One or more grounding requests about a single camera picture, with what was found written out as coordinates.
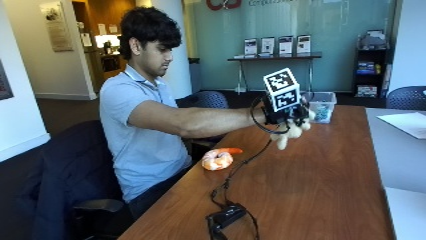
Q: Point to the cream soft toy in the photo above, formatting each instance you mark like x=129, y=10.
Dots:
x=290, y=131

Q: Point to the white marker cube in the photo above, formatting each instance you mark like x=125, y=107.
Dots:
x=282, y=88

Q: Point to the clear plastic bin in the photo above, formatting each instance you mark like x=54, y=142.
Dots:
x=319, y=106

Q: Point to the narrow console table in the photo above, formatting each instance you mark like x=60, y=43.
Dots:
x=274, y=63

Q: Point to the blue mesh chair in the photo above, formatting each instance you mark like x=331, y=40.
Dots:
x=205, y=99
x=407, y=98

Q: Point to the orange shrimp soft toy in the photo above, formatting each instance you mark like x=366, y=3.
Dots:
x=218, y=158

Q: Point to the framed display card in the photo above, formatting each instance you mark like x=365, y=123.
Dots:
x=303, y=44
x=250, y=46
x=285, y=45
x=267, y=45

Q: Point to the black magazine shelf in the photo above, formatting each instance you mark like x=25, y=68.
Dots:
x=371, y=66

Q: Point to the white paper sheet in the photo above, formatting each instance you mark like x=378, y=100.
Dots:
x=406, y=124

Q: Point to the the person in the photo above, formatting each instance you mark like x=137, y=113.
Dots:
x=141, y=110

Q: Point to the small black device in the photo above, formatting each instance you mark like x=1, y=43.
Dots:
x=225, y=216

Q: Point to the black office chair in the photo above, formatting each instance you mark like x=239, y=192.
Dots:
x=70, y=180

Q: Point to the dark framed picture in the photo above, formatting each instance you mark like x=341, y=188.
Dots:
x=4, y=83

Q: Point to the wall poster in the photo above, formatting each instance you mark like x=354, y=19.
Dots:
x=56, y=26

